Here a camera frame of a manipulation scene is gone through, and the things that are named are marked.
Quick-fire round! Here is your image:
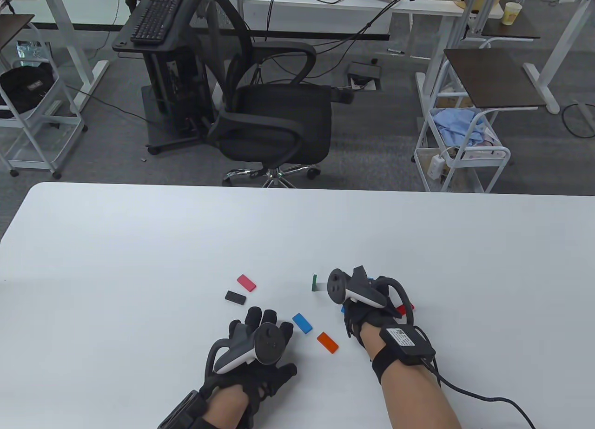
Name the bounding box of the person's right hand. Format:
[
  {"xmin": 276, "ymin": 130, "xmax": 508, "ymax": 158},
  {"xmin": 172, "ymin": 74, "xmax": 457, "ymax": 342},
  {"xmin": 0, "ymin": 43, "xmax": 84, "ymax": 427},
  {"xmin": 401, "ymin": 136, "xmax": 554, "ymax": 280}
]
[{"xmin": 342, "ymin": 301, "xmax": 406, "ymax": 356}]

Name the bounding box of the person's left hand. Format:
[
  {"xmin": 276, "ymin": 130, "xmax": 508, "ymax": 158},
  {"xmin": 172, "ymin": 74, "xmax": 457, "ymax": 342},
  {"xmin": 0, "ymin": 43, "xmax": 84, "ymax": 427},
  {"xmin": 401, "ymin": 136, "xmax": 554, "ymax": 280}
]
[{"xmin": 201, "ymin": 307, "xmax": 298, "ymax": 420}]

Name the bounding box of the grey white handheld controller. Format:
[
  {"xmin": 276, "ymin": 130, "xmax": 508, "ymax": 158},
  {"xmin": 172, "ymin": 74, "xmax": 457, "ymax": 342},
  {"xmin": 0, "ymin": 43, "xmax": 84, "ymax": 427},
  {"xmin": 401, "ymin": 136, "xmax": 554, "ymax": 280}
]
[
  {"xmin": 206, "ymin": 321, "xmax": 285, "ymax": 375},
  {"xmin": 328, "ymin": 266, "xmax": 414, "ymax": 325}
]

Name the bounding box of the white rolling utility cart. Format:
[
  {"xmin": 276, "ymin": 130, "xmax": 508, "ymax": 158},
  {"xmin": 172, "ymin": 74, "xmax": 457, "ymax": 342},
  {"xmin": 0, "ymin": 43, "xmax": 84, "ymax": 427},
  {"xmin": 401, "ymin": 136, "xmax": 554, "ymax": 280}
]
[
  {"xmin": 413, "ymin": 39, "xmax": 512, "ymax": 193},
  {"xmin": 0, "ymin": 22, "xmax": 89, "ymax": 178}
]

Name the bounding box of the light blue cloth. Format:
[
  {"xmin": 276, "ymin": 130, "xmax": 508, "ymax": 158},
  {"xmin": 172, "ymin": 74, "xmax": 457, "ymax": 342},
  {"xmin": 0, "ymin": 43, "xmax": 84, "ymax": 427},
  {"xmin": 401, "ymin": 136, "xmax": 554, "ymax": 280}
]
[{"xmin": 432, "ymin": 109, "xmax": 489, "ymax": 146}]

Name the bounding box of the black office chair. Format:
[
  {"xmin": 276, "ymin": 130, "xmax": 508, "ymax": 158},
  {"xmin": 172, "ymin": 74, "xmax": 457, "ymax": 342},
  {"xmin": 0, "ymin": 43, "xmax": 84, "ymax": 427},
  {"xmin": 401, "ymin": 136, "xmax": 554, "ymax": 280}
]
[{"xmin": 184, "ymin": 0, "xmax": 356, "ymax": 189}]

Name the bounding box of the cardboard box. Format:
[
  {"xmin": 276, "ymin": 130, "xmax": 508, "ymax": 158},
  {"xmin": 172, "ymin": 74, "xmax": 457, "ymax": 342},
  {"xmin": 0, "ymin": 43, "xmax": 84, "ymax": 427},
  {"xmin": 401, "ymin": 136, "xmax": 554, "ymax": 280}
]
[{"xmin": 437, "ymin": 94, "xmax": 475, "ymax": 110}]

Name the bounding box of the grey floor power box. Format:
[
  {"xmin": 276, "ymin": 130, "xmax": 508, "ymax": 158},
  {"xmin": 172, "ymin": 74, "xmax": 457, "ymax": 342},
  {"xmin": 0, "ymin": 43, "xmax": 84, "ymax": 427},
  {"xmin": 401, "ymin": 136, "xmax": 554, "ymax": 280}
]
[{"xmin": 348, "ymin": 61, "xmax": 384, "ymax": 91}]

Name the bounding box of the dark brown side table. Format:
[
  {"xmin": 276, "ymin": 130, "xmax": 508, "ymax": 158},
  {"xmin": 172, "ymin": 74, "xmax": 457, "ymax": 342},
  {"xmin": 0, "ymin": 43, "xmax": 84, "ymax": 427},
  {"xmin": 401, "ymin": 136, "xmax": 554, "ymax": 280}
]
[
  {"xmin": 444, "ymin": 48, "xmax": 547, "ymax": 110},
  {"xmin": 0, "ymin": 14, "xmax": 36, "ymax": 53},
  {"xmin": 481, "ymin": 18, "xmax": 541, "ymax": 40}
]

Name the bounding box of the black rolling computer stand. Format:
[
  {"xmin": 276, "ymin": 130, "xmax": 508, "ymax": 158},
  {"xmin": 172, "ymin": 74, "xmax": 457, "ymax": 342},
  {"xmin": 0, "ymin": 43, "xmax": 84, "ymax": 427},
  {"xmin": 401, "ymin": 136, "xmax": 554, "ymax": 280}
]
[{"xmin": 112, "ymin": 0, "xmax": 219, "ymax": 156}]

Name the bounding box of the black keyboard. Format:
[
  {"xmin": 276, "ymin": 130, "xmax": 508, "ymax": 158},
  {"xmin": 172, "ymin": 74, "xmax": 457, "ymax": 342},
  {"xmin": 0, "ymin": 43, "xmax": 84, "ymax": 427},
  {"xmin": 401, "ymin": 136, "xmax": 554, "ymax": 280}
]
[{"xmin": 130, "ymin": 0, "xmax": 184, "ymax": 45}]

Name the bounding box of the black bag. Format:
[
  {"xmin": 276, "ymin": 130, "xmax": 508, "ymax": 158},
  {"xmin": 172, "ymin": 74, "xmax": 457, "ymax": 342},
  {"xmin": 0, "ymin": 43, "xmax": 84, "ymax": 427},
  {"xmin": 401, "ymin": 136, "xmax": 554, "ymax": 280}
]
[{"xmin": 0, "ymin": 63, "xmax": 57, "ymax": 116}]

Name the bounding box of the clear plastic packet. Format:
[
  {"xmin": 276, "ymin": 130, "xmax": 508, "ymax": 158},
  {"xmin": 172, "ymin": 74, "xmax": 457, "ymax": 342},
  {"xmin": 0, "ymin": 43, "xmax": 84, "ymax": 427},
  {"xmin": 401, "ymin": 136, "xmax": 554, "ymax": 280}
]
[{"xmin": 16, "ymin": 41, "xmax": 49, "ymax": 69}]

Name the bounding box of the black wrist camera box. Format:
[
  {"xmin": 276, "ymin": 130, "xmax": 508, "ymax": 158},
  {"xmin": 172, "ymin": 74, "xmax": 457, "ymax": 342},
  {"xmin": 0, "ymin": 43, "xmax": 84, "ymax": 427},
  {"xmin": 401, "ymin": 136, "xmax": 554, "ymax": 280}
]
[
  {"xmin": 380, "ymin": 326, "xmax": 436, "ymax": 366},
  {"xmin": 158, "ymin": 389, "xmax": 207, "ymax": 429}
]

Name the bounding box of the black wrist strap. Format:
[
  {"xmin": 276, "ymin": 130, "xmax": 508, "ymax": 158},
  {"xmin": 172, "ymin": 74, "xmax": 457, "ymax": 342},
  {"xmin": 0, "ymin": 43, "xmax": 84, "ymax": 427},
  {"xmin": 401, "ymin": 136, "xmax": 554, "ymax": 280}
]
[{"xmin": 371, "ymin": 348, "xmax": 421, "ymax": 384}]

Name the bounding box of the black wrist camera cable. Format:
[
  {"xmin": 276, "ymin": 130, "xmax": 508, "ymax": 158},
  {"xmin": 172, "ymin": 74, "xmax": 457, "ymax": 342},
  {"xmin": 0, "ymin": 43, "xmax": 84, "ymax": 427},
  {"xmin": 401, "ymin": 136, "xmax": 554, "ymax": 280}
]
[{"xmin": 421, "ymin": 355, "xmax": 536, "ymax": 429}]

